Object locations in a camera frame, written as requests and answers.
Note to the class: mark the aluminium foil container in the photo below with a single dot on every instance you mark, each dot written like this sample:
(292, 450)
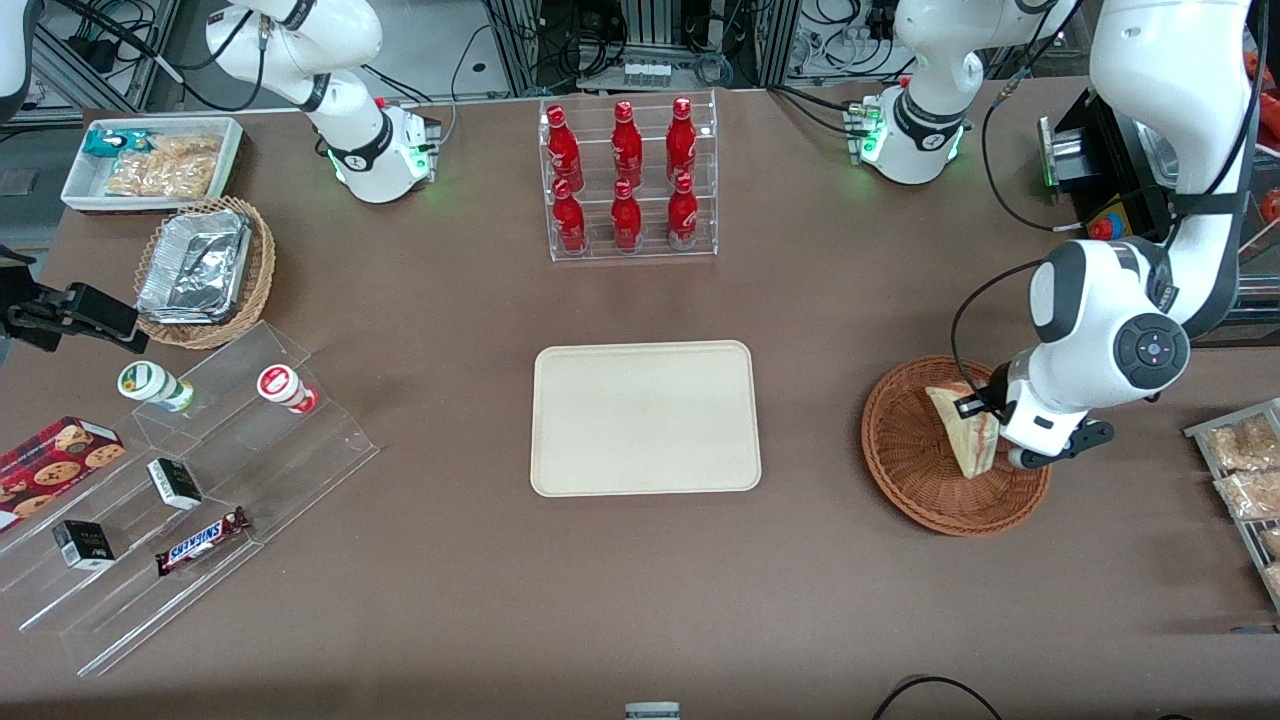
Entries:
(165, 318)
(195, 265)

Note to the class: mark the light wicker basket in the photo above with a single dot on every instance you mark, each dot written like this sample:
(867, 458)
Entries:
(262, 260)

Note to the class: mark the grey metal rack tray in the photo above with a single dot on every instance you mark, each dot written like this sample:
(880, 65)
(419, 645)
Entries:
(1200, 430)

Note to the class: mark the red emergency stop button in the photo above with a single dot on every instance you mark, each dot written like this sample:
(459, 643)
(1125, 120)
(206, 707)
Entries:
(1102, 228)

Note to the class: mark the small grey device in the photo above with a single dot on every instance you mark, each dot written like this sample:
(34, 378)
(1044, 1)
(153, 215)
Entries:
(652, 712)

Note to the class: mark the black control box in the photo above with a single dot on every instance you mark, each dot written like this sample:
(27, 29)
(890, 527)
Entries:
(1120, 180)

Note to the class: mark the Snickers chocolate bar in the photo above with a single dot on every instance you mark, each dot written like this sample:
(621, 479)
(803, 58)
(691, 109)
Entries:
(200, 542)

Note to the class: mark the clear acrylic bottle rack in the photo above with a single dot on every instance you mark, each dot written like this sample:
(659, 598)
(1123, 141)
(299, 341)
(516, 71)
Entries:
(650, 255)

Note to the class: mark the small black carton box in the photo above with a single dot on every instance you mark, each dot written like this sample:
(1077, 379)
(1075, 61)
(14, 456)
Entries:
(175, 483)
(85, 545)

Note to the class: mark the white rectangular bin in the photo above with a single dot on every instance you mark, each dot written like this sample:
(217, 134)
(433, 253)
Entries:
(85, 185)

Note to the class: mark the clear acrylic stepped shelf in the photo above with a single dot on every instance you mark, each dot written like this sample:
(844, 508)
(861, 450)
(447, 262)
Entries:
(300, 470)

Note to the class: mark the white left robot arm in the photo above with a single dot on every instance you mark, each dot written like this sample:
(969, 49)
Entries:
(1170, 100)

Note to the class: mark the teal snack packet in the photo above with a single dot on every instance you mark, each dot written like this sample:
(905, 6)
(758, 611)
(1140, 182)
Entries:
(105, 142)

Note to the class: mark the red drink bottle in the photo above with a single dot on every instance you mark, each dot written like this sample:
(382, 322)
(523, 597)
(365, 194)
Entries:
(563, 150)
(627, 145)
(570, 225)
(683, 218)
(627, 222)
(681, 140)

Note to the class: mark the aluminium frame post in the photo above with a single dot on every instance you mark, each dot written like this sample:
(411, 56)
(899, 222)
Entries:
(775, 40)
(515, 45)

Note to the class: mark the red lid yogurt cup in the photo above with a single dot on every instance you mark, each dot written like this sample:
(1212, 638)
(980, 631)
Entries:
(280, 385)

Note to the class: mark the clear bag of biscuits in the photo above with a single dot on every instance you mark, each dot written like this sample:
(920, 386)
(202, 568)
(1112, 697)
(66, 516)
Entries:
(1255, 495)
(1245, 445)
(1272, 542)
(1274, 580)

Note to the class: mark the beige rectangular serving tray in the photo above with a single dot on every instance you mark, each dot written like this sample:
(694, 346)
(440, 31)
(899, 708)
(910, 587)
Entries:
(645, 420)

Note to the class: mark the white terminal block row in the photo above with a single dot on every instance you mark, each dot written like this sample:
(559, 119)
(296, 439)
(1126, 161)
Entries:
(650, 72)

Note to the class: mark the red tartan cookie box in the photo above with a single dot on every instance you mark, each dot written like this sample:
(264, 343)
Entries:
(50, 465)

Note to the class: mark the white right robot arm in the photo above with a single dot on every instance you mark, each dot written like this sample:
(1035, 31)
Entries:
(360, 140)

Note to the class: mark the brown round wicker basket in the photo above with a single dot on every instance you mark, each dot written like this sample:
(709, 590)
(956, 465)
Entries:
(910, 460)

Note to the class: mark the clear bag of crackers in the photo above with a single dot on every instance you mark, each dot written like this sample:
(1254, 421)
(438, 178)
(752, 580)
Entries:
(165, 170)

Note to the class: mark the triangle sandwich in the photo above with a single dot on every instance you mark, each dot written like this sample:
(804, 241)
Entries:
(965, 440)

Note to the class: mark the green lid yogurt cup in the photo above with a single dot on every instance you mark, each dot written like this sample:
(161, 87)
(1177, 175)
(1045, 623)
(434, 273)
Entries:
(150, 383)

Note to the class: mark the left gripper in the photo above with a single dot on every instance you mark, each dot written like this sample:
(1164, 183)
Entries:
(996, 390)

